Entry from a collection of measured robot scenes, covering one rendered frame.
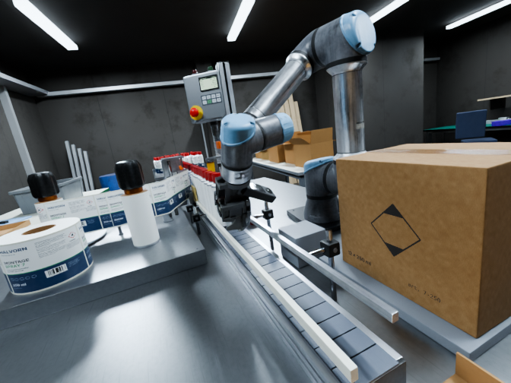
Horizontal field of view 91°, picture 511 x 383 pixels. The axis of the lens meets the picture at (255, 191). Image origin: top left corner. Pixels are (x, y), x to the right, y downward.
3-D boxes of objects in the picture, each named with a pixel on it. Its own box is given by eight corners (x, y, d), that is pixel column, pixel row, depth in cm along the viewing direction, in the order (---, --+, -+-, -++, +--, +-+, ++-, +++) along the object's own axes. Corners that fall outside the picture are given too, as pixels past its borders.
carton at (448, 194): (342, 260, 66) (334, 158, 60) (407, 235, 74) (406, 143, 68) (477, 340, 39) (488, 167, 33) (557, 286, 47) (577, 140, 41)
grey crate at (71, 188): (46, 203, 271) (39, 182, 266) (88, 194, 283) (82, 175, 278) (15, 217, 215) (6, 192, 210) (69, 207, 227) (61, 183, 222)
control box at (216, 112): (200, 123, 118) (192, 80, 114) (234, 118, 114) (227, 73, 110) (190, 123, 108) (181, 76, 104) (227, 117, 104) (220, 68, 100)
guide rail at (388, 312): (208, 191, 130) (207, 189, 129) (211, 191, 130) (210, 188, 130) (393, 323, 32) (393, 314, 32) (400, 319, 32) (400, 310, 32)
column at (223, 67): (240, 217, 119) (214, 64, 104) (249, 215, 120) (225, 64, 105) (243, 219, 115) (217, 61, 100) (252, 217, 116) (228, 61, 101)
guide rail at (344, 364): (195, 204, 128) (195, 200, 128) (198, 204, 129) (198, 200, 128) (350, 384, 31) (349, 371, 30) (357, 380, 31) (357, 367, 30)
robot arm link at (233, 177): (245, 151, 64) (258, 169, 59) (244, 166, 67) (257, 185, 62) (217, 156, 62) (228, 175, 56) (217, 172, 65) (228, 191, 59)
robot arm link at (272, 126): (265, 114, 70) (233, 123, 64) (293, 109, 61) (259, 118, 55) (271, 142, 72) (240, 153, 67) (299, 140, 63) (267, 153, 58)
